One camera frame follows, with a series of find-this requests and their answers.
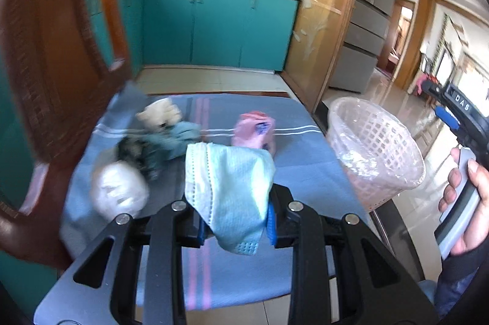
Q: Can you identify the blue face mask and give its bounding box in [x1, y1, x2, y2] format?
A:
[184, 142, 276, 257]

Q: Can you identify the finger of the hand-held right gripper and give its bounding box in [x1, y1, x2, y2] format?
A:
[422, 80, 446, 99]
[435, 107, 461, 132]

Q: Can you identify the teal cloth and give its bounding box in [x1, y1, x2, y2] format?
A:
[145, 121, 201, 173]

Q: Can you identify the carved wooden chair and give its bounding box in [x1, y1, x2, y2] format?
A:
[0, 0, 133, 269]

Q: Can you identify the pink plastic bag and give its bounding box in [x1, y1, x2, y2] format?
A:
[233, 111, 278, 158]

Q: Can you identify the person's right hand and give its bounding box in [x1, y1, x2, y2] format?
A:
[438, 148, 489, 256]

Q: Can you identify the dark wrapper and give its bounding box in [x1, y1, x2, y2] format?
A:
[116, 136, 153, 177]

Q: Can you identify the wooden framed glass door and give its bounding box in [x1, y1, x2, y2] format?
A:
[282, 0, 364, 112]

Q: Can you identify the person's right forearm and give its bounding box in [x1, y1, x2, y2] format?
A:
[433, 243, 488, 319]

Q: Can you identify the blue striped seat cushion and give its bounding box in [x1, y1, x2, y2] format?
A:
[60, 82, 426, 312]

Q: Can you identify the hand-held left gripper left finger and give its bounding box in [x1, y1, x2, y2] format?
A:
[34, 200, 207, 325]

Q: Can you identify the white plastic bag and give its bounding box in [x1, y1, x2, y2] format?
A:
[90, 160, 151, 219]

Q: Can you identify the pink hanging cloth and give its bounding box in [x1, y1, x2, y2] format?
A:
[414, 75, 431, 95]

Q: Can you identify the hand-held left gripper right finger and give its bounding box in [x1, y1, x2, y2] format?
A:
[266, 185, 441, 325]

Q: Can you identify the white plastic basket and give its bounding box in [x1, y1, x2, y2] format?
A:
[326, 97, 427, 212]

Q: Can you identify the grey refrigerator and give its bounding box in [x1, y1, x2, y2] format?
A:
[328, 0, 400, 94]

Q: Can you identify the cream tissue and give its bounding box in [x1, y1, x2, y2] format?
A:
[136, 98, 185, 129]

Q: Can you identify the wooden door frame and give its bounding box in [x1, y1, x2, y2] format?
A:
[376, 0, 416, 80]

